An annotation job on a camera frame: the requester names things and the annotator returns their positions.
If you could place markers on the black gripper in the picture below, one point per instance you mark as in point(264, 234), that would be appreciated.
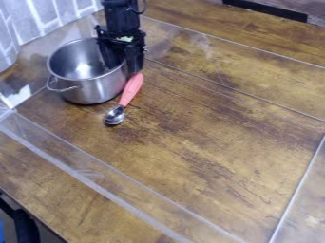
point(121, 23)

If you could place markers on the silver metal pot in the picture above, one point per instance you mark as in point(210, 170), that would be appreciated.
point(80, 77)

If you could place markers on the black bar at back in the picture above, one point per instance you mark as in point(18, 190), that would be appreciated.
point(262, 8)

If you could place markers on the black table leg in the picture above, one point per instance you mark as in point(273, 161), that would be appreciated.
point(25, 227)

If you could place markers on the red handled metal spoon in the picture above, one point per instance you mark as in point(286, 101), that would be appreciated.
point(115, 115)

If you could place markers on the clear acrylic tray wall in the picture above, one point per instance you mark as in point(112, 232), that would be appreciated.
point(216, 161)

